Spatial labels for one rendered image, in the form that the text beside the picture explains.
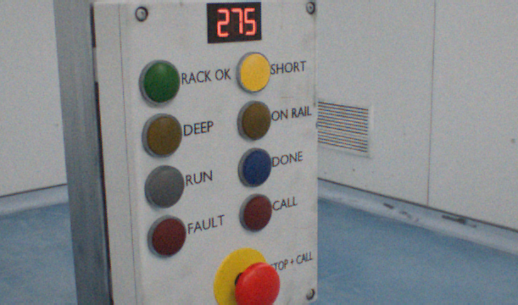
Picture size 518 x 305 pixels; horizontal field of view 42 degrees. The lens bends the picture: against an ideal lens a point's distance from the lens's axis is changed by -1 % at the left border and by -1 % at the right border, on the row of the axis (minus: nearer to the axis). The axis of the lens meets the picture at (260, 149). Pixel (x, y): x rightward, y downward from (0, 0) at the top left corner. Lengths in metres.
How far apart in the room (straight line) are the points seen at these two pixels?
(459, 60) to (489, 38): 0.20
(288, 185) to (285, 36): 0.12
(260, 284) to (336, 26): 3.57
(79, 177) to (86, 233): 0.04
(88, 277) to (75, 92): 0.15
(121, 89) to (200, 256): 0.14
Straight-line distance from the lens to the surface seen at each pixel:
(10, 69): 4.17
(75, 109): 0.54
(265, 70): 0.51
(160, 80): 0.46
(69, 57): 0.54
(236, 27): 0.50
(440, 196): 3.71
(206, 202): 0.50
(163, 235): 0.48
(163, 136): 0.46
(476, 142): 3.53
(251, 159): 0.51
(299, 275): 0.59
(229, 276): 0.53
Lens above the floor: 1.21
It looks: 13 degrees down
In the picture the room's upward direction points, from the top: 1 degrees counter-clockwise
